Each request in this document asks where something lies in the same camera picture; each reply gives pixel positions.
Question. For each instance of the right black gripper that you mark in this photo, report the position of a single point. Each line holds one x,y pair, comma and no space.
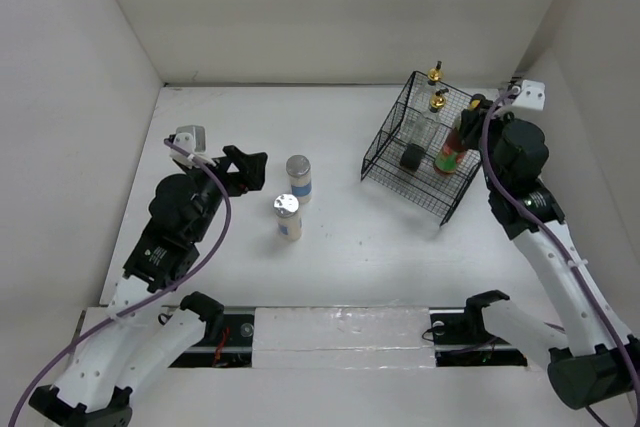
473,120

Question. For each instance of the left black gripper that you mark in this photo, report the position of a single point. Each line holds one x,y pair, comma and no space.
250,170

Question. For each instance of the silver-lid salt shaker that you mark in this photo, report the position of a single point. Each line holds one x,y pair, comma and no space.
298,168
287,210

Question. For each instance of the green-label brown sauce bottle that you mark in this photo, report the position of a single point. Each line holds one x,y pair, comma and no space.
452,151

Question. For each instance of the clear square glass bottle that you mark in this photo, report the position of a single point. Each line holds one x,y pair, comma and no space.
422,97

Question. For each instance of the gold-capped oil dispenser bottle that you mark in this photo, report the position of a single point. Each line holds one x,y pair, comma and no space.
413,154

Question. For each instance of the black-capped dark sauce bottle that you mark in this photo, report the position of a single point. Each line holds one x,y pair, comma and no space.
477,98

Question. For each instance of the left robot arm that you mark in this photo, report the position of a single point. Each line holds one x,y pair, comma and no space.
118,359

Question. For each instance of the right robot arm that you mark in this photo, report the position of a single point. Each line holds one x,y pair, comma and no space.
593,356

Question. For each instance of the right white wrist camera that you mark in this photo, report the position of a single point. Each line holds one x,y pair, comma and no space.
527,95

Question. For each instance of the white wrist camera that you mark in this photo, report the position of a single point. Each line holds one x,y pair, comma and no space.
191,139
527,95

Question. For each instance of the black wire rack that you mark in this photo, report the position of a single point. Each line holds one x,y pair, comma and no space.
438,194

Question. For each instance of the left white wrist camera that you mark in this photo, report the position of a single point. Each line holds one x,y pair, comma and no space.
191,139

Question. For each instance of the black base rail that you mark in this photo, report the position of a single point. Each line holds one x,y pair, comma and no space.
341,338

